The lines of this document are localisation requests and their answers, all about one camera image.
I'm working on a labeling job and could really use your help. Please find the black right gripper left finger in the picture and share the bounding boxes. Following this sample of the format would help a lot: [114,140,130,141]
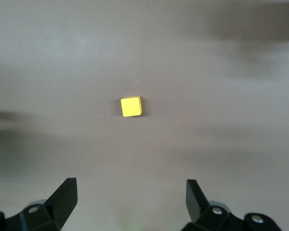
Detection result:
[0,177,78,231]

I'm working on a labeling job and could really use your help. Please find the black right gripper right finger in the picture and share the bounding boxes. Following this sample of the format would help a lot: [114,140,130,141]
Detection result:
[180,179,284,231]

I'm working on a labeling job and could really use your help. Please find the yellow block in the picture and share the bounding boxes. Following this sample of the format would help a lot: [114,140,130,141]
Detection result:
[120,95,144,118]

